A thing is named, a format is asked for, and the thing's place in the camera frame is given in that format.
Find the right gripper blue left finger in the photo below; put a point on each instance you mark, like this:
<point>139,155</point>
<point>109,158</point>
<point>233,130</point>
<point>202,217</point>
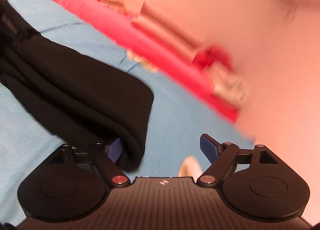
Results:
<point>104,158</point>

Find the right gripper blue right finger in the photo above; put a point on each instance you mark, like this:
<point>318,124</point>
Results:
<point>221,157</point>

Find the black knit pants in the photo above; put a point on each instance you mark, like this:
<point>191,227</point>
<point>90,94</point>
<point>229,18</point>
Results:
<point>74,96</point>

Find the blue floral bed sheet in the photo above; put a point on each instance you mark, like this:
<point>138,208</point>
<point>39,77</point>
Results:
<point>176,123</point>

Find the cream folded blanket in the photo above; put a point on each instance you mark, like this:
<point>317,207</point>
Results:
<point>226,85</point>

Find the red crumpled cloth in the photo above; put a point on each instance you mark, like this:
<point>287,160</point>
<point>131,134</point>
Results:
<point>210,56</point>

